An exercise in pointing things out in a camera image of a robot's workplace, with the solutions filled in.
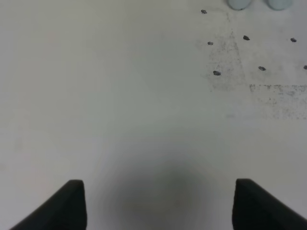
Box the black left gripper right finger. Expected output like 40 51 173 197
232 179 307 230

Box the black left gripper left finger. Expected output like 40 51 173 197
12 180 87 230

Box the left light blue teacup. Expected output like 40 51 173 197
227 0 252 11

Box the light blue teacup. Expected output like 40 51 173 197
266 0 293 11
227 0 252 11

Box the right light blue teacup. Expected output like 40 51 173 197
266 0 293 11

